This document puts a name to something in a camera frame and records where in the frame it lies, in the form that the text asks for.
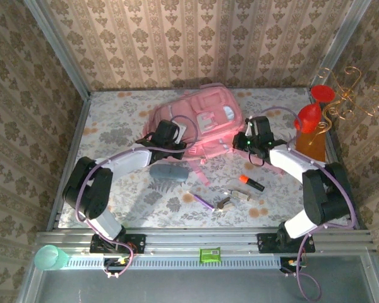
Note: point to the grey pencil case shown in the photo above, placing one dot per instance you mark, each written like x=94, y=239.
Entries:
x=169, y=173

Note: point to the black orange highlighter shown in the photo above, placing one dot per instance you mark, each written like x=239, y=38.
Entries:
x=254, y=184

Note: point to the pink school backpack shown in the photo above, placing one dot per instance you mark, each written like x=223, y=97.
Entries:
x=208, y=107

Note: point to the purple pen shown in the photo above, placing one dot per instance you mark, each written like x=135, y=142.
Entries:
x=202, y=200

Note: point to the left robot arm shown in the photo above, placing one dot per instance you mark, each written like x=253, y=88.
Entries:
x=91, y=192

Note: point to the red mesh wine glass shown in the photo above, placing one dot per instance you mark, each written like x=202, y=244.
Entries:
x=308, y=118

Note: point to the orange block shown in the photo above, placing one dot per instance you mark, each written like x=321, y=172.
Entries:
x=312, y=148

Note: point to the green wipes packet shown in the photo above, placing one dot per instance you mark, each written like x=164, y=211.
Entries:
x=210, y=255

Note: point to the green plastic cup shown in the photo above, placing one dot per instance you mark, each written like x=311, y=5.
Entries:
x=49, y=258

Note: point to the aluminium frame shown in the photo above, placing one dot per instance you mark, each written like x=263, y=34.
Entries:
x=192, y=236

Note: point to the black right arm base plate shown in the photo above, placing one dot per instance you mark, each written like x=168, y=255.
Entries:
x=267, y=243

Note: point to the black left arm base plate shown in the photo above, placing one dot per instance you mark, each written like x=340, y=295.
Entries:
x=135, y=243

